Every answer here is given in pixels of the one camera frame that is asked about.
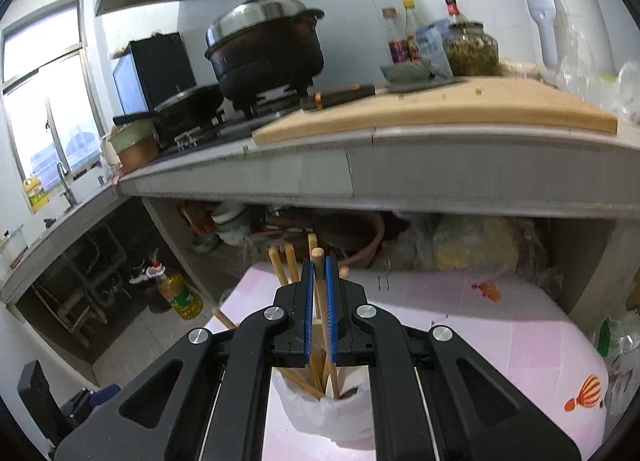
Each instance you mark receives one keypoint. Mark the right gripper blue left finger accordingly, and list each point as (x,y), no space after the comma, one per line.
(308,282)

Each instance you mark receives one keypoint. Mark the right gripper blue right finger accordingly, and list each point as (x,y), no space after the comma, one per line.
(331,306)

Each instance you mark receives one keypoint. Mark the white kitchen appliance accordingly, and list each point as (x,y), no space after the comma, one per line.
(559,26)

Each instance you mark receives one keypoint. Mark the terracotta basin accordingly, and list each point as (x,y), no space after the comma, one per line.
(353,237)

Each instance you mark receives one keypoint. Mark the stacked bowls under counter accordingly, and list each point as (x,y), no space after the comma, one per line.
(232,222)

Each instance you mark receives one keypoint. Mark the cooking oil bottle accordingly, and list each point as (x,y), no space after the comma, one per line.
(177,293)

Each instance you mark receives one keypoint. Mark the white plastic bag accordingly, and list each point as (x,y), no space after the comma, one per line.
(345,421)

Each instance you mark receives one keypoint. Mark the gas stove top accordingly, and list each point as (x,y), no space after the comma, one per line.
(236,125)

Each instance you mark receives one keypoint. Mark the black wok pan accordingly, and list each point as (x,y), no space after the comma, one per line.
(175,108)

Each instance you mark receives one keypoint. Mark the ceramic pots stack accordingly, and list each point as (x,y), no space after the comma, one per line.
(135,144)

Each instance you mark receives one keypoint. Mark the large black pot with lid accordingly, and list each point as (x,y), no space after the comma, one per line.
(263,45)

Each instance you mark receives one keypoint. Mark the sauce bottle yellow cap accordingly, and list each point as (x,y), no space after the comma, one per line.
(412,25)

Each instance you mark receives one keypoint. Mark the sauce bottle red label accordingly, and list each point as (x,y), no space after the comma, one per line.
(396,44)

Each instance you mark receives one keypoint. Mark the wooden cutting board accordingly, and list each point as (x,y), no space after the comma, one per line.
(477,101)

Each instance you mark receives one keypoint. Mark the blue seasoning packet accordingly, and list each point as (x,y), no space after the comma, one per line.
(431,48)

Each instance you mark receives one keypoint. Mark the black microwave oven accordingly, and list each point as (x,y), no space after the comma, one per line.
(152,70)

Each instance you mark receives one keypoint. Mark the glass pickle jar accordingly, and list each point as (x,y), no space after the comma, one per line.
(471,51)

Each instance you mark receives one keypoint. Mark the clear plastic bag on counter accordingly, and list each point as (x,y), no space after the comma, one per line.
(615,93)

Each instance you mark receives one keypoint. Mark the kitchen cleaver black handle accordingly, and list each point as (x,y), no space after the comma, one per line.
(329,99)

